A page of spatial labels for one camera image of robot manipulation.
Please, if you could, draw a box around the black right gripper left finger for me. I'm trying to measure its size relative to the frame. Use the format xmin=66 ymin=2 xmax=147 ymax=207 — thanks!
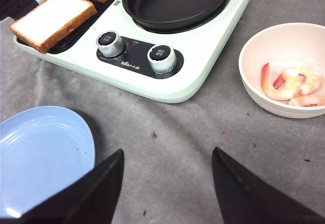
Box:
xmin=16 ymin=149 xmax=124 ymax=223

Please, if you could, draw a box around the pink shrimp large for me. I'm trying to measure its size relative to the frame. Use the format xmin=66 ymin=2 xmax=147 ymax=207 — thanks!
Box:
xmin=261 ymin=63 xmax=323 ymax=101

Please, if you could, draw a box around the grey table cloth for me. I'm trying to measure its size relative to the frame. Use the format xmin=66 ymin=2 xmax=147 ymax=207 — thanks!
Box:
xmin=1 ymin=0 xmax=324 ymax=223

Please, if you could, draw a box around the blue round plate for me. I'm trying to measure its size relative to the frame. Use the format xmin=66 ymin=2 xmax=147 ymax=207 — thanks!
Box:
xmin=1 ymin=106 xmax=95 ymax=218

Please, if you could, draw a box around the silver control knob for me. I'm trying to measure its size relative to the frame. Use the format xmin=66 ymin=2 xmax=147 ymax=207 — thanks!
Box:
xmin=96 ymin=30 xmax=125 ymax=58
xmin=147 ymin=44 xmax=177 ymax=74

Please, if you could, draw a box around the beige ribbed bowl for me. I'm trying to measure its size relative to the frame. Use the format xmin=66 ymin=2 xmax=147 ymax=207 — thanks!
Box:
xmin=238 ymin=22 xmax=324 ymax=118

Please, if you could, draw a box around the left silver control knob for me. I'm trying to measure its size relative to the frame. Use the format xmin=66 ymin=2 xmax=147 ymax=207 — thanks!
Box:
xmin=96 ymin=30 xmax=125 ymax=58

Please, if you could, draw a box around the right silver control knob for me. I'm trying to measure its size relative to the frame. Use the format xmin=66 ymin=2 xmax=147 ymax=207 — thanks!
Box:
xmin=147 ymin=44 xmax=177 ymax=74

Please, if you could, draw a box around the black round frying pan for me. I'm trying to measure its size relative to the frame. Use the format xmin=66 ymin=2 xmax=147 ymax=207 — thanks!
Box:
xmin=122 ymin=0 xmax=229 ymax=34

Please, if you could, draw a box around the mint green breakfast maker base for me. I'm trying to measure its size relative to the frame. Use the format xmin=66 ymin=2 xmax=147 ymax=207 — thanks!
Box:
xmin=14 ymin=0 xmax=249 ymax=103

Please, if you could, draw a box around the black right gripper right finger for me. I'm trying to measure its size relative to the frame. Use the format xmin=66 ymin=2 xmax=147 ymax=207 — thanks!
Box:
xmin=212 ymin=147 xmax=324 ymax=223

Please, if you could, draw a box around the pink shrimp small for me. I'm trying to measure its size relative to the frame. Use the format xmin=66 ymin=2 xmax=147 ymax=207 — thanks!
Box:
xmin=288 ymin=94 xmax=324 ymax=107

